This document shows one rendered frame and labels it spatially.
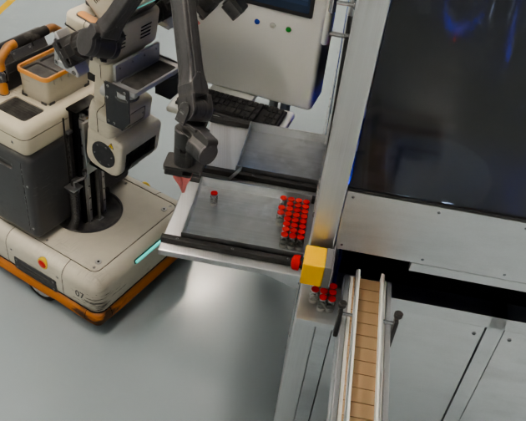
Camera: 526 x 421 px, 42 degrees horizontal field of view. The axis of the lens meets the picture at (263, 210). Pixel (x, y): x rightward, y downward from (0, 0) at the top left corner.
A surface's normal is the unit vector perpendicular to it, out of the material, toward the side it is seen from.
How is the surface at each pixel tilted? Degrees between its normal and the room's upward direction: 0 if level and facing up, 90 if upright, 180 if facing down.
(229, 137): 0
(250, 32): 90
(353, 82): 90
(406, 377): 90
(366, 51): 90
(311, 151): 0
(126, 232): 0
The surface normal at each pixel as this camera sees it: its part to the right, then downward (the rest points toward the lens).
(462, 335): -0.16, 0.62
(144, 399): 0.10, -0.76
